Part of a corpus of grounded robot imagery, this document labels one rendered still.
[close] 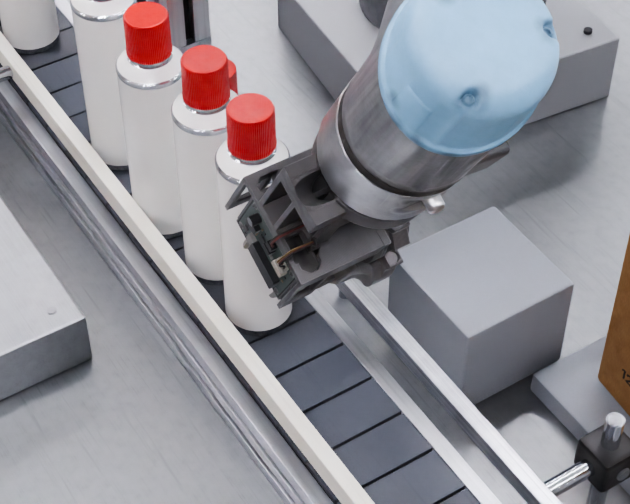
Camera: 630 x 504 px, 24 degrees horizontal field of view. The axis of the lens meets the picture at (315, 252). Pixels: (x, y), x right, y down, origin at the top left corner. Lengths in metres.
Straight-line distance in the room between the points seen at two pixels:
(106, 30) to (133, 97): 0.08
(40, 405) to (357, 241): 0.39
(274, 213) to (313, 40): 0.58
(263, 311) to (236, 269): 0.05
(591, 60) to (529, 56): 0.71
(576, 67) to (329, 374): 0.42
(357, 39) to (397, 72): 0.69
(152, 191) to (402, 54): 0.52
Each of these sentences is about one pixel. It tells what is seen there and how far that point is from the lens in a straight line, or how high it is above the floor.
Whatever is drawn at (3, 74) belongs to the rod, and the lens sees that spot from 1.31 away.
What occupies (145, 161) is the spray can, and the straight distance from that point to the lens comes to 1.12.
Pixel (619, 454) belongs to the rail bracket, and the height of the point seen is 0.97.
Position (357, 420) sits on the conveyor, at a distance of 1.05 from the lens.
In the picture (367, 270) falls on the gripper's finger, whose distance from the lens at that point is 0.88.
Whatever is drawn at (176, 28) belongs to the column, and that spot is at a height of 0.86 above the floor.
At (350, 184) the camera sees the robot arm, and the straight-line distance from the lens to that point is 0.74.
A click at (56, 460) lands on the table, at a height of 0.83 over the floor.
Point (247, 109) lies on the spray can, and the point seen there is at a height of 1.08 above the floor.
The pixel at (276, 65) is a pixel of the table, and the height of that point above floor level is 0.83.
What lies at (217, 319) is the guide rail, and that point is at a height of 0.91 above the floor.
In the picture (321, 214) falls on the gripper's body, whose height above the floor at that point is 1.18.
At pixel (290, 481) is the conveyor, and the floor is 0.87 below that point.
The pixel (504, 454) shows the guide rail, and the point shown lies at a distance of 0.94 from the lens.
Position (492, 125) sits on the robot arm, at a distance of 0.65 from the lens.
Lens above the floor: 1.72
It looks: 46 degrees down
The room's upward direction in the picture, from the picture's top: straight up
